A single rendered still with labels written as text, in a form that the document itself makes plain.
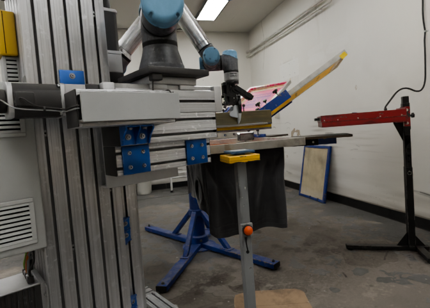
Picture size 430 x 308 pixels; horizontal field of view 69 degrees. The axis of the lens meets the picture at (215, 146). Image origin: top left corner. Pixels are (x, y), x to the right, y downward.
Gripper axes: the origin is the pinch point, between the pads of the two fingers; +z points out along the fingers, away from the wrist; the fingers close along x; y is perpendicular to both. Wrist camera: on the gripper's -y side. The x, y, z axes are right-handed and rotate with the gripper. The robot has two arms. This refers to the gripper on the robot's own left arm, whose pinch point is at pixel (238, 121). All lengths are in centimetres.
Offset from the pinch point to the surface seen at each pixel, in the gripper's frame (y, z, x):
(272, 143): -11.4, 11.7, 13.7
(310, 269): -64, 109, -47
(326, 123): -89, 5, -54
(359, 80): -200, -40, -148
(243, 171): 11.1, 21.1, 32.9
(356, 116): -107, 1, -43
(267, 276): -32, 109, -51
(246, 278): 13, 65, 33
